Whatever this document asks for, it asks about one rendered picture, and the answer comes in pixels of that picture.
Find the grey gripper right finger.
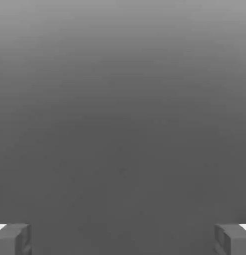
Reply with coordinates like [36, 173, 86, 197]
[214, 223, 246, 255]

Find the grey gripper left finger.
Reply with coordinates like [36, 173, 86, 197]
[0, 223, 32, 255]

